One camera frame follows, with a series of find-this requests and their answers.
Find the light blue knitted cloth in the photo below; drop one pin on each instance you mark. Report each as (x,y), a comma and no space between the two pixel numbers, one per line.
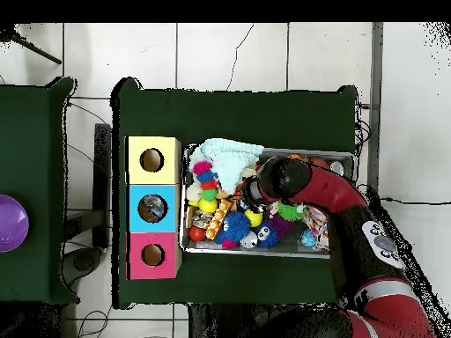
(232,158)

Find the colourful patterned cloth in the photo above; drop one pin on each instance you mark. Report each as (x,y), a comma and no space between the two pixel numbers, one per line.
(319,225)

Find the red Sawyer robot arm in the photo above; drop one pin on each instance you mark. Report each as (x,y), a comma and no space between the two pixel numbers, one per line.
(331,190)

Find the wooden box with three holes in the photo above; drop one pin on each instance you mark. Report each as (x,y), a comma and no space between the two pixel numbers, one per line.
(171,211)

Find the shallow mesh bin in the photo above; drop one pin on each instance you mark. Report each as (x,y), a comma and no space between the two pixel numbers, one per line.
(267,254)

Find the multicolour spiky caterpillar toy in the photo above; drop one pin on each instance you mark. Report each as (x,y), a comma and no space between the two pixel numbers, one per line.
(206,177)

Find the yellow ball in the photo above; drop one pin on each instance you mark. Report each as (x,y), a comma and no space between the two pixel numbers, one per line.
(253,218)
(208,205)

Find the orange and purple toy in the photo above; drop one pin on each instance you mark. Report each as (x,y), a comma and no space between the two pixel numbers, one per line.
(216,221)

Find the blue spiky ball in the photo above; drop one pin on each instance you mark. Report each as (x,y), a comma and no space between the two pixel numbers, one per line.
(236,226)
(267,236)

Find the small red ball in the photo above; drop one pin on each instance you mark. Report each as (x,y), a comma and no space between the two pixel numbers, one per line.
(197,233)

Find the green spiky ball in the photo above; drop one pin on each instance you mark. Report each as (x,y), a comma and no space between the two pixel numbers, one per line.
(290,211)

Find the grey round foot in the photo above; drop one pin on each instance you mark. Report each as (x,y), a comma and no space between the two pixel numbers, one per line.
(82,262)

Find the dark green side tablecloth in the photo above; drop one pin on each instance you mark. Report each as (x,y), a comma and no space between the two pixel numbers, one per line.
(31,141)

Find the purple bowl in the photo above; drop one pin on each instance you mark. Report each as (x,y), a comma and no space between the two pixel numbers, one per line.
(12,223)

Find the black tripod leg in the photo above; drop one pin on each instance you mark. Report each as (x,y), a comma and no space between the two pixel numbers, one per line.
(35,51)

